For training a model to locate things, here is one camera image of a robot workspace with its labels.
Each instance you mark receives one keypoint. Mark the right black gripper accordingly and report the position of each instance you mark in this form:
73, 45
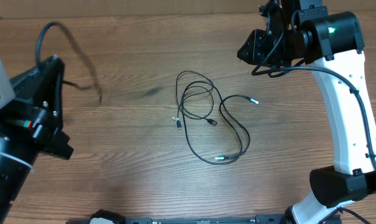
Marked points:
269, 48

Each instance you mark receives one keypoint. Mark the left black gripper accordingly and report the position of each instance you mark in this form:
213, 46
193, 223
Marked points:
43, 125

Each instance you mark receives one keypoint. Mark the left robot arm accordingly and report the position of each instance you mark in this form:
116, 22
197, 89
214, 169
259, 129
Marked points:
16, 163

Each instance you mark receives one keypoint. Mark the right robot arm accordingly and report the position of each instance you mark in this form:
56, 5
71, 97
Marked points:
336, 58

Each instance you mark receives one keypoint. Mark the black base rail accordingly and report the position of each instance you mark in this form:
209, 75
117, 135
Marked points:
108, 217

